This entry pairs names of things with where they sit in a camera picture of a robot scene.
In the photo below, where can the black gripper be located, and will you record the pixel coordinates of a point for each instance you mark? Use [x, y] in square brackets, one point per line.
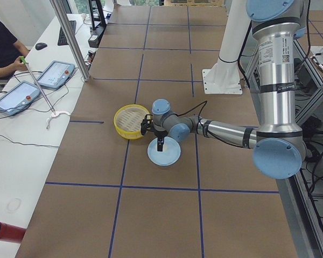
[160, 134]

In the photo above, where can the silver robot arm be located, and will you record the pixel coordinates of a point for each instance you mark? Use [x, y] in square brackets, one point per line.
[277, 144]

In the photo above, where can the yellow bamboo steamer basket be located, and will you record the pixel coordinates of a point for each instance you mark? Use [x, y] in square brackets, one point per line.
[127, 121]

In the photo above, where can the light blue plate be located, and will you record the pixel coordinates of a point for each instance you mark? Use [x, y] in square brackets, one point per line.
[164, 158]

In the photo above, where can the white curved hook piece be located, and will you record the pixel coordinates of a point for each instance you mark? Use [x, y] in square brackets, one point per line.
[53, 115]

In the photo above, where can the black label box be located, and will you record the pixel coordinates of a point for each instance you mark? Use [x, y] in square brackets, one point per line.
[95, 37]

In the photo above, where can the far blue teach pendant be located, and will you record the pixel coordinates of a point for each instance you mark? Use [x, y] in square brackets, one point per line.
[56, 75]

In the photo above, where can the blue teach pendant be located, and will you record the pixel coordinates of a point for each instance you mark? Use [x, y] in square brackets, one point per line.
[18, 98]
[56, 75]

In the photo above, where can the near blue teach pendant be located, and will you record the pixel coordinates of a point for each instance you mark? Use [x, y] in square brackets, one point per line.
[18, 98]

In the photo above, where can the black computer mouse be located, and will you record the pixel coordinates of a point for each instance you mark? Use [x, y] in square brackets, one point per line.
[40, 46]

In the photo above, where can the metal reacher rod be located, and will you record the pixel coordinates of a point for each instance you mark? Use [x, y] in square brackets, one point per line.
[36, 82]

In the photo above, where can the seated person black shirt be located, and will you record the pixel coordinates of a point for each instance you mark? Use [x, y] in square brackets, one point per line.
[11, 49]

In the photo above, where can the red cylinder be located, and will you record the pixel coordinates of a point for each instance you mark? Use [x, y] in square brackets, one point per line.
[11, 233]

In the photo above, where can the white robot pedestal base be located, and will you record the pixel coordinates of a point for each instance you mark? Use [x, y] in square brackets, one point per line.
[223, 77]

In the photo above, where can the aluminium frame post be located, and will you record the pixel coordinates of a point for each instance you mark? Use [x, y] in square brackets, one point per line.
[71, 39]

